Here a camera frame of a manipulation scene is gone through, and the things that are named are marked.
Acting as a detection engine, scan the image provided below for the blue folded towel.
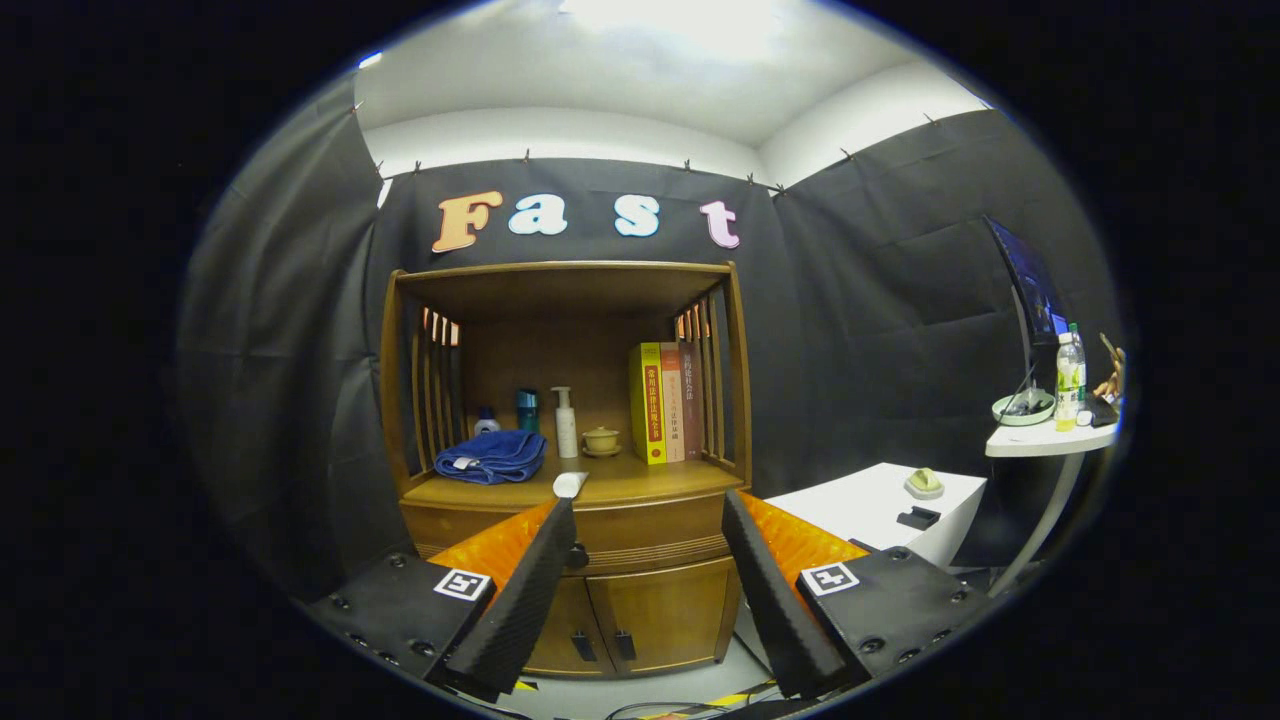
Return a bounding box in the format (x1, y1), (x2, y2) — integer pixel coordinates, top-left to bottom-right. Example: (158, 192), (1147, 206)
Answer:
(434, 429), (548, 486)

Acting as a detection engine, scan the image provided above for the wooden drawer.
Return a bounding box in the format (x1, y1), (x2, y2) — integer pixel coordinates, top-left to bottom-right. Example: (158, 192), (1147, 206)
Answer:
(402, 493), (746, 576)

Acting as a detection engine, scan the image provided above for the white side cabinet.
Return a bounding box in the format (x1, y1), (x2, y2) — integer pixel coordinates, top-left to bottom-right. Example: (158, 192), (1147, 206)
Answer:
(735, 462), (989, 671)

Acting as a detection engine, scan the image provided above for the black backdrop cloth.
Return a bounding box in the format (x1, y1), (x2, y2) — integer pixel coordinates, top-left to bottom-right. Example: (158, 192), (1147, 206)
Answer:
(178, 75), (1121, 601)

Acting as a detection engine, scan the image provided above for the wooden countertop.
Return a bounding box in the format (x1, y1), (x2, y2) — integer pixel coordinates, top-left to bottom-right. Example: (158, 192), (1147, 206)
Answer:
(402, 450), (746, 511)

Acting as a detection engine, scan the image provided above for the green bowl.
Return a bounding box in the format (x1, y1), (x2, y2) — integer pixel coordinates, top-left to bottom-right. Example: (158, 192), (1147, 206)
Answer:
(991, 388), (1057, 428)

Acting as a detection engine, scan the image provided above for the cream orange book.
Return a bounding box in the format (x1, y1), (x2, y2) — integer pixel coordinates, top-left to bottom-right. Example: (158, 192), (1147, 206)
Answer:
(660, 342), (687, 464)

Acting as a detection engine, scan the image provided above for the wooden cabinet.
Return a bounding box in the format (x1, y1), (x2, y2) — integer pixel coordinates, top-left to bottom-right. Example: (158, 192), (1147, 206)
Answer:
(378, 260), (753, 681)

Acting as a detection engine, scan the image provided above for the white round table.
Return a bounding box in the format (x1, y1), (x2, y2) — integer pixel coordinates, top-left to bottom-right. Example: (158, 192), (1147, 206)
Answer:
(985, 415), (1119, 599)

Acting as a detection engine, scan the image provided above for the wooden cabinet door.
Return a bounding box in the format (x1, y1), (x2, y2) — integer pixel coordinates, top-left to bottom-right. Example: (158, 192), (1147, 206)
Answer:
(585, 557), (743, 673)
(522, 575), (613, 678)

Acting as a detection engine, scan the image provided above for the white pump bottle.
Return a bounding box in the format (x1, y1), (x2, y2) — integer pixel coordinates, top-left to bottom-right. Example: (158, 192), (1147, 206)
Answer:
(551, 386), (580, 460)

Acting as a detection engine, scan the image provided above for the yellow book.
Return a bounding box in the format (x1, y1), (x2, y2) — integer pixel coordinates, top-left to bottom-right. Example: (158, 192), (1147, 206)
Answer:
(629, 342), (669, 466)

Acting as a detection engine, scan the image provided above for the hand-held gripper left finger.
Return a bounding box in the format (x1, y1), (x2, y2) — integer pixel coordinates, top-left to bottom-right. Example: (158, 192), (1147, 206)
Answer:
(310, 497), (578, 701)

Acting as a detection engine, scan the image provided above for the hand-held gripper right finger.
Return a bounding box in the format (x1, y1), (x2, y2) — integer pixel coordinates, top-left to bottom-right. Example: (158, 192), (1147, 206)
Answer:
(720, 490), (1001, 701)

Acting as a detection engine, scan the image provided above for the black floor cable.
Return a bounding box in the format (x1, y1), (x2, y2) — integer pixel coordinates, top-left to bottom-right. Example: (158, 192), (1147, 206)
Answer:
(600, 680), (781, 720)

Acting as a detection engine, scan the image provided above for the dark monitor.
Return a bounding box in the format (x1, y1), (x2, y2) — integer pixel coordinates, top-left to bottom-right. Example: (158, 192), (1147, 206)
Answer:
(983, 213), (1071, 396)

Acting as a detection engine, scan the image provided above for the clear green-label drink bottle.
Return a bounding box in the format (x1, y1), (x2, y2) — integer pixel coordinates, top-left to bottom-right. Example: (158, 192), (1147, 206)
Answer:
(1055, 322), (1089, 433)

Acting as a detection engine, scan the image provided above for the brown book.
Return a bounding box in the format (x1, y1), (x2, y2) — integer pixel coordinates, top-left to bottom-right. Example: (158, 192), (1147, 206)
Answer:
(680, 341), (705, 462)

